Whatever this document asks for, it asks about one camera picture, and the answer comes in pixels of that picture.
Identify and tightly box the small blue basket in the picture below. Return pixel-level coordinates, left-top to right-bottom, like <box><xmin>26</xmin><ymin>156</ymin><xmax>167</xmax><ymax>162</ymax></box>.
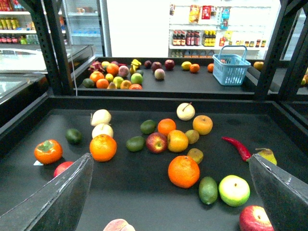
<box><xmin>212</xmin><ymin>45</ymin><xmax>251</xmax><ymax>86</ymax></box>

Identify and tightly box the glass top freezer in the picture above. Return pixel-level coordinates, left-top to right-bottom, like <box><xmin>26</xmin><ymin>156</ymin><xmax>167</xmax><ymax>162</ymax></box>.
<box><xmin>0</xmin><ymin>44</ymin><xmax>95</xmax><ymax>102</ymax></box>

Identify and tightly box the green lime lower middle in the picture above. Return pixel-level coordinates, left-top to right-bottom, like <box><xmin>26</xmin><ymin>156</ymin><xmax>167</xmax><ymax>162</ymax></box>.
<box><xmin>126</xmin><ymin>136</ymin><xmax>145</xmax><ymax>152</ymax></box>

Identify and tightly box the pink yellow peach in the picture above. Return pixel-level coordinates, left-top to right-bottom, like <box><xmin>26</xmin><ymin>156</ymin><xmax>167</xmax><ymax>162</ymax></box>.
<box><xmin>103</xmin><ymin>218</ymin><xmax>135</xmax><ymax>231</ymax></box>

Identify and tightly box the olive kiwi upper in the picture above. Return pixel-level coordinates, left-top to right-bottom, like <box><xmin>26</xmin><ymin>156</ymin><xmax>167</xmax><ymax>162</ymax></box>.
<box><xmin>185</xmin><ymin>129</ymin><xmax>200</xmax><ymax>144</ymax></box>

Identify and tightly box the green lime upper middle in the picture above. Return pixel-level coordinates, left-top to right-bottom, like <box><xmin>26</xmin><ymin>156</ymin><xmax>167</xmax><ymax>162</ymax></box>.
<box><xmin>140</xmin><ymin>119</ymin><xmax>157</xmax><ymax>134</ymax></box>

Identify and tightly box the large orange centre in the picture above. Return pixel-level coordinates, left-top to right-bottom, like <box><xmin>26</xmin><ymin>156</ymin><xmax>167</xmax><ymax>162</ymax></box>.
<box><xmin>167</xmin><ymin>155</ymin><xmax>200</xmax><ymax>189</ymax></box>

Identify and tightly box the red chili pepper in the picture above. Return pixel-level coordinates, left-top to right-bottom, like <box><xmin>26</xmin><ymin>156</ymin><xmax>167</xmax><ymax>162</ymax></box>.
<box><xmin>222</xmin><ymin>137</ymin><xmax>252</xmax><ymax>162</ymax></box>

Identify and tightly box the red apple right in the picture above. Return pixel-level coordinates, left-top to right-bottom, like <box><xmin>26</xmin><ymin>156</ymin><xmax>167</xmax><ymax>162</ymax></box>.
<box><xmin>239</xmin><ymin>205</ymin><xmax>274</xmax><ymax>231</ymax></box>

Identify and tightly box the white pear lower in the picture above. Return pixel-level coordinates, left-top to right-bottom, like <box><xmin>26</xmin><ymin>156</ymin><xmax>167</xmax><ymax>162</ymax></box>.
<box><xmin>92</xmin><ymin>124</ymin><xmax>114</xmax><ymax>138</ymax></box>

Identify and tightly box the large orange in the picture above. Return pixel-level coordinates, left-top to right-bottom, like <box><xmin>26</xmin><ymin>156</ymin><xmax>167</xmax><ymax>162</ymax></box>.
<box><xmin>167</xmin><ymin>155</ymin><xmax>200</xmax><ymax>189</ymax></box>
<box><xmin>90</xmin><ymin>134</ymin><xmax>117</xmax><ymax>162</ymax></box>

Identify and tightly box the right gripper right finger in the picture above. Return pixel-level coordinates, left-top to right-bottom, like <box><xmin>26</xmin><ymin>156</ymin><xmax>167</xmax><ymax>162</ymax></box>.
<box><xmin>249</xmin><ymin>154</ymin><xmax>308</xmax><ymax>231</ymax></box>

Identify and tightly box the orange persimmon green calyx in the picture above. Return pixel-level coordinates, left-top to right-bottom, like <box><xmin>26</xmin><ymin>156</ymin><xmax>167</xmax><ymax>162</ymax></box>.
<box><xmin>34</xmin><ymin>139</ymin><xmax>63</xmax><ymax>165</ymax></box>

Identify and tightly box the black shelf upright post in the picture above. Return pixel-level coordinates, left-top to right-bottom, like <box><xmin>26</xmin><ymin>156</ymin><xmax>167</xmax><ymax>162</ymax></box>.
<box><xmin>19</xmin><ymin>0</ymin><xmax>73</xmax><ymax>96</ymax></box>

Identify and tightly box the red pomegranate fruit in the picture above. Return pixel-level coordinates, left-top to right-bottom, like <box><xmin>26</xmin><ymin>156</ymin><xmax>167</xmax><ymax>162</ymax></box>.
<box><xmin>53</xmin><ymin>161</ymin><xmax>74</xmax><ymax>178</ymax></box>

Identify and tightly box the white pear upper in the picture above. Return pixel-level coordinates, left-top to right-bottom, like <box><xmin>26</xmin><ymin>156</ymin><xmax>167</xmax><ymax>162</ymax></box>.
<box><xmin>90</xmin><ymin>109</ymin><xmax>112</xmax><ymax>126</ymax></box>

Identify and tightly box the green apple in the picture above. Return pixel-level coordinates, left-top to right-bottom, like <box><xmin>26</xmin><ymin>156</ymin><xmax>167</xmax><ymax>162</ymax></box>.
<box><xmin>218</xmin><ymin>175</ymin><xmax>250</xmax><ymax>207</ymax></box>

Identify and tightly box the olive kiwi lower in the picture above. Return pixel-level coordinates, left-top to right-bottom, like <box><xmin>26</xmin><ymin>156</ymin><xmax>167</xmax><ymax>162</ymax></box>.
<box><xmin>187</xmin><ymin>148</ymin><xmax>204</xmax><ymax>164</ymax></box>

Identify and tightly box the yellow green pear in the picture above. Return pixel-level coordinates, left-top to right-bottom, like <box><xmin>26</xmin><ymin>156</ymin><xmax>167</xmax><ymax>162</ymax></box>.
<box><xmin>255</xmin><ymin>148</ymin><xmax>277</xmax><ymax>165</ymax></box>

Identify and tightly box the white price tag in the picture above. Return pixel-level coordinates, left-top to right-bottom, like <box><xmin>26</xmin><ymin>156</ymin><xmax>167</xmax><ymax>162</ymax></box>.
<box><xmin>33</xmin><ymin>160</ymin><xmax>44</xmax><ymax>166</ymax></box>

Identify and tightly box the olive kiwi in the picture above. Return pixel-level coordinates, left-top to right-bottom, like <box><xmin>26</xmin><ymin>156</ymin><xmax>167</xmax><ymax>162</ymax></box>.
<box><xmin>187</xmin><ymin>148</ymin><xmax>204</xmax><ymax>164</ymax></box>
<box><xmin>185</xmin><ymin>129</ymin><xmax>200</xmax><ymax>144</ymax></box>

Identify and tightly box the small orange mandarin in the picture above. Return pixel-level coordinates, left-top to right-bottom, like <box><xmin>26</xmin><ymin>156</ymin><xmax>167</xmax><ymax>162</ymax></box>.
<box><xmin>157</xmin><ymin>118</ymin><xmax>176</xmax><ymax>136</ymax></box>

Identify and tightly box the green lime right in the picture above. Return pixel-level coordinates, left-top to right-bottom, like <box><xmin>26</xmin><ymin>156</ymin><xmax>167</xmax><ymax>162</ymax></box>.
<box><xmin>198</xmin><ymin>176</ymin><xmax>218</xmax><ymax>205</ymax></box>

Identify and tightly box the dark green lime left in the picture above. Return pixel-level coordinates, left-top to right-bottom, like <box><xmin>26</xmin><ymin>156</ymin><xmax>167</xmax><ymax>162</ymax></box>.
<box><xmin>65</xmin><ymin>128</ymin><xmax>82</xmax><ymax>145</ymax></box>

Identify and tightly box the red yellow apple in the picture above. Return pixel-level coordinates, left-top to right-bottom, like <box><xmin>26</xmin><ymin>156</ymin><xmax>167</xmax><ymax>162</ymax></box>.
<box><xmin>146</xmin><ymin>132</ymin><xmax>167</xmax><ymax>154</ymax></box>

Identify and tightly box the black fruit display tray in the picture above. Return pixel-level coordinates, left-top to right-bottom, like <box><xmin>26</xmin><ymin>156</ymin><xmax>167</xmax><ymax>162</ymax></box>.
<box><xmin>0</xmin><ymin>97</ymin><xmax>308</xmax><ymax>231</ymax></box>

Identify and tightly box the yellow orange apple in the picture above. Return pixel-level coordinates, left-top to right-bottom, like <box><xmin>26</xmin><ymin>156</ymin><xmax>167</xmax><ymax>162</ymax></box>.
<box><xmin>167</xmin><ymin>130</ymin><xmax>189</xmax><ymax>153</ymax></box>

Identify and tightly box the white grocery wall shelf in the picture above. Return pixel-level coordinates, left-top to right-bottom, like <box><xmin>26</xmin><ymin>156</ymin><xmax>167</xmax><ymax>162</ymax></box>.
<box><xmin>168</xmin><ymin>0</ymin><xmax>280</xmax><ymax>60</ymax></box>

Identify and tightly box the large orange left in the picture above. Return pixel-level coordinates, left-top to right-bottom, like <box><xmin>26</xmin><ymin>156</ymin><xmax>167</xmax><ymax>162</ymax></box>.
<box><xmin>90</xmin><ymin>134</ymin><xmax>117</xmax><ymax>162</ymax></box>

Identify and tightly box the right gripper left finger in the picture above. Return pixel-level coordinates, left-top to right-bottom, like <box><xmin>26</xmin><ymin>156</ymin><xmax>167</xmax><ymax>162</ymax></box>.
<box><xmin>0</xmin><ymin>153</ymin><xmax>94</xmax><ymax>231</ymax></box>

